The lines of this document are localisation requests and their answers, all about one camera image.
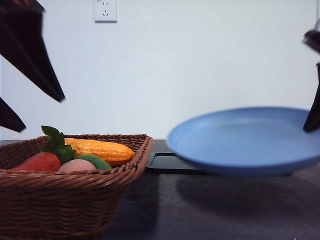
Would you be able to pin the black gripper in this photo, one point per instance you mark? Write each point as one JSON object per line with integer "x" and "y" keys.
{"x": 312, "y": 39}
{"x": 23, "y": 45}

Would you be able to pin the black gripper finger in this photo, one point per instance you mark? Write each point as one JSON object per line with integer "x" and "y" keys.
{"x": 9, "y": 118}

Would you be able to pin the blue round plate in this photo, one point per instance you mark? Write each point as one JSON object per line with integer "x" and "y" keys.
{"x": 247, "y": 141}

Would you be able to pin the pink brown egg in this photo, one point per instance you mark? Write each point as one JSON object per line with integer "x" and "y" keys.
{"x": 76, "y": 165}

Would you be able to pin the brown wicker basket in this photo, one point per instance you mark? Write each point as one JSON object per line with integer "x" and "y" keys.
{"x": 71, "y": 205}

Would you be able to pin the red toy carrot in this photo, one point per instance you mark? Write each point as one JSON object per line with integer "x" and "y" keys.
{"x": 44, "y": 162}

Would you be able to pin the green toy vegetable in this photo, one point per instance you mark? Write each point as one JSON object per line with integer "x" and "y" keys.
{"x": 98, "y": 162}

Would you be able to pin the yellow toy corn cob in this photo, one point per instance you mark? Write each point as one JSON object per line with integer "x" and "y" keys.
{"x": 99, "y": 149}

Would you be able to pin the black serving tray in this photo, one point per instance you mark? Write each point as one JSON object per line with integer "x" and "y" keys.
{"x": 169, "y": 163}

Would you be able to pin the white wall socket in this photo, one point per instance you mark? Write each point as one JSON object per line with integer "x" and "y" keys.
{"x": 105, "y": 11}

